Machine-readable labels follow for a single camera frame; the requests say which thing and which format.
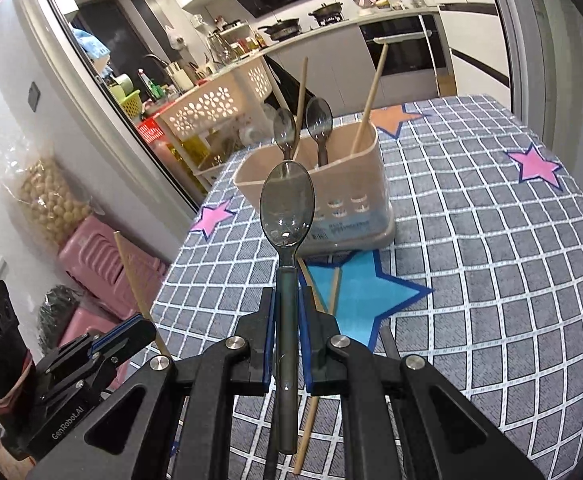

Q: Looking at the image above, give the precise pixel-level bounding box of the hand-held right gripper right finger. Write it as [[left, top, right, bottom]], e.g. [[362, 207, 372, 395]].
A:
[[299, 285, 547, 480]]

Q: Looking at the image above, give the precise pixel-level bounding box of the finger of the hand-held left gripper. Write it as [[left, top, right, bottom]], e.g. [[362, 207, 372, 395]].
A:
[[90, 313, 144, 351], [98, 320, 158, 368]]

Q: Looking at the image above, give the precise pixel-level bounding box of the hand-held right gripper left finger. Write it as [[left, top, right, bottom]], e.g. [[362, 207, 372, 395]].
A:
[[71, 287, 277, 480]]

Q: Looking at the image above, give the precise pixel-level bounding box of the dark clear plastic spoon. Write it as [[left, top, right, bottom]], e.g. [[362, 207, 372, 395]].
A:
[[272, 107, 298, 163], [260, 159, 316, 456], [380, 327, 403, 361], [305, 96, 333, 167]]

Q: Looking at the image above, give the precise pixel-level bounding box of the beige plastic utensil holder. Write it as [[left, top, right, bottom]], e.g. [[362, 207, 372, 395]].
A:
[[232, 121, 397, 256]]

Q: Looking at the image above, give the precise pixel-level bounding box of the single pink plastic stool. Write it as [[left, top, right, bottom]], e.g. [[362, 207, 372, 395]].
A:
[[68, 307, 122, 348]]

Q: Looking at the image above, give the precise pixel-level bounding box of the dark mesh bag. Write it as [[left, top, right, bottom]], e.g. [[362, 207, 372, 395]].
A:
[[36, 284, 84, 341]]

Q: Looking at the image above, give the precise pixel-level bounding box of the clear bag of beige nuts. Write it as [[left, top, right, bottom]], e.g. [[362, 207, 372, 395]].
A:
[[4, 152, 94, 248]]

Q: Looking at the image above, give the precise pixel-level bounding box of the yellow cooking oil bottle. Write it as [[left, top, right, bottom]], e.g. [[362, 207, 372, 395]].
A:
[[168, 132, 222, 171]]

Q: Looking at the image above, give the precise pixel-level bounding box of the red plastic basket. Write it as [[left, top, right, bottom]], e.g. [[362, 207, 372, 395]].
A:
[[136, 112, 172, 148]]

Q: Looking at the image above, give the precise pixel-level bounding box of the green plastic basket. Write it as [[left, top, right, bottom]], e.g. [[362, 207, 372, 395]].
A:
[[118, 89, 144, 118]]

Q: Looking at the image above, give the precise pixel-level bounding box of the beige flower-hole storage trolley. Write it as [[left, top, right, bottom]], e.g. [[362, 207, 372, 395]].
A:
[[158, 55, 277, 191]]

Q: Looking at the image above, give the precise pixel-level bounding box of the green dish soap bottle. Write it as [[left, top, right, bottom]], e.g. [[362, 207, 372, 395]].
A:
[[138, 69, 167, 101]]

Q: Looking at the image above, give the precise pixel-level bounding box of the knife block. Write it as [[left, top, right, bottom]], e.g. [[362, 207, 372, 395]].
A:
[[168, 62, 192, 91]]

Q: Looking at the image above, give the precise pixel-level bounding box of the kitchen faucet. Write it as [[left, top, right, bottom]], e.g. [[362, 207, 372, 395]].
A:
[[142, 54, 169, 76]]

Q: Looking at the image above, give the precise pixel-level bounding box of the black wok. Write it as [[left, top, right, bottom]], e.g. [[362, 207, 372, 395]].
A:
[[257, 19, 302, 41]]

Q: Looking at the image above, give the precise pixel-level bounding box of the black built-in oven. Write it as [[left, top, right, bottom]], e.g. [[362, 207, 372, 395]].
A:
[[359, 14, 445, 76]]

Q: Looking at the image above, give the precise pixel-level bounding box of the black lidded pot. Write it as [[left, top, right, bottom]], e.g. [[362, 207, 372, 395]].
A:
[[309, 2, 347, 25]]

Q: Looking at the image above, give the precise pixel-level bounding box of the white refrigerator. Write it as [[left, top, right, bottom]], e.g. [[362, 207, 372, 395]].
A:
[[421, 0, 512, 88]]

